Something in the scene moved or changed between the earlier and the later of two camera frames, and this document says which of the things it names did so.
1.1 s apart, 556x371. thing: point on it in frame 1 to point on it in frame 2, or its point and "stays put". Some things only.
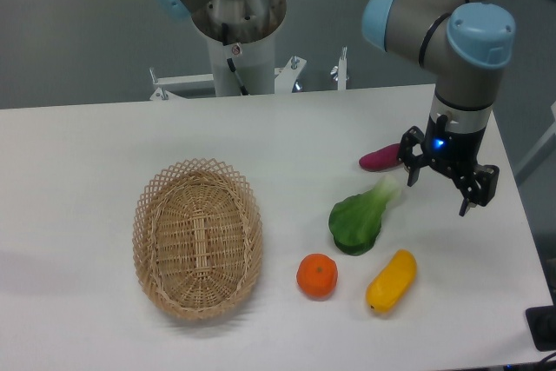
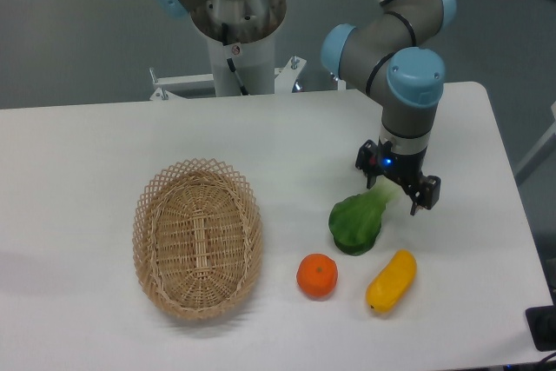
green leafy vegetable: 355,220 stays put
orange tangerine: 316,275 stays put
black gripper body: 455,151 to 405,168
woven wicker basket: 198,239 stays put
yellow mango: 393,282 stays put
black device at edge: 542,323 stays put
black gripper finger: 483,188 to 429,194
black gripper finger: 413,135 to 367,160
